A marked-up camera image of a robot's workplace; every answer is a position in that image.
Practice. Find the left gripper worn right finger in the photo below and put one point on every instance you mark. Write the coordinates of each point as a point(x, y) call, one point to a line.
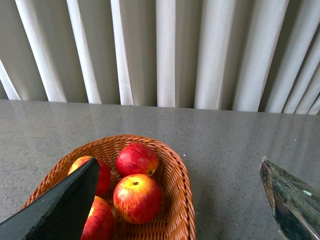
point(295, 205)

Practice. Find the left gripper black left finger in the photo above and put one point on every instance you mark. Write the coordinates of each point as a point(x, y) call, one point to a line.
point(58, 214)

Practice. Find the white pleated curtain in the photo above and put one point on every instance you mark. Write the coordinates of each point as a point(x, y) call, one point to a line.
point(240, 55)

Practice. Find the red apple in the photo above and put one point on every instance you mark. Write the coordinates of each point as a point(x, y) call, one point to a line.
point(99, 224)
point(136, 158)
point(137, 198)
point(104, 178)

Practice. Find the red apple in basket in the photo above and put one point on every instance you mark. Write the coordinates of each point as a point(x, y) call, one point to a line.
point(136, 158)

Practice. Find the left wicker basket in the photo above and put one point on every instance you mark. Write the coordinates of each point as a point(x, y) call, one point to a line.
point(176, 217)

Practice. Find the red apple under finger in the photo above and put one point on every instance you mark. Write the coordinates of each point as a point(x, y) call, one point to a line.
point(104, 178)

